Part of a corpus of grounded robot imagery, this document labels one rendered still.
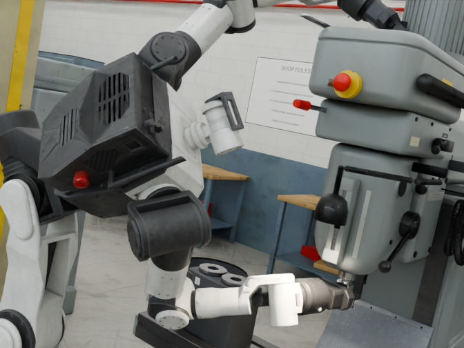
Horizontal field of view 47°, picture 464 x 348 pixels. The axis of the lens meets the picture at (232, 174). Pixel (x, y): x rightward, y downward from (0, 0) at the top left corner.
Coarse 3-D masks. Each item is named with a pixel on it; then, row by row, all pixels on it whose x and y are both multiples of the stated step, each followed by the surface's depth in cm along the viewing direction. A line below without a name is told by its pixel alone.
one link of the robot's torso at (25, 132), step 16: (16, 112) 128; (32, 112) 132; (0, 128) 127; (16, 128) 124; (32, 128) 129; (0, 144) 127; (16, 144) 125; (32, 144) 123; (0, 160) 129; (16, 160) 126; (32, 160) 123; (48, 192) 122; (64, 208) 122
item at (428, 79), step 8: (416, 80) 111; (424, 80) 110; (432, 80) 109; (440, 80) 115; (424, 88) 110; (432, 88) 111; (440, 88) 114; (448, 88) 119; (440, 96) 118; (448, 96) 120; (456, 96) 124; (456, 104) 130
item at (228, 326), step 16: (192, 272) 164; (208, 272) 162; (224, 272) 164; (192, 320) 163; (208, 320) 159; (224, 320) 154; (240, 320) 156; (208, 336) 159; (224, 336) 154; (240, 336) 158
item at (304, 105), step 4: (296, 100) 120; (300, 100) 120; (304, 100) 122; (296, 104) 120; (300, 104) 120; (304, 104) 121; (308, 104) 122; (300, 108) 121; (304, 108) 122; (308, 108) 123; (312, 108) 125; (316, 108) 127; (320, 108) 128; (324, 108) 130; (324, 112) 131
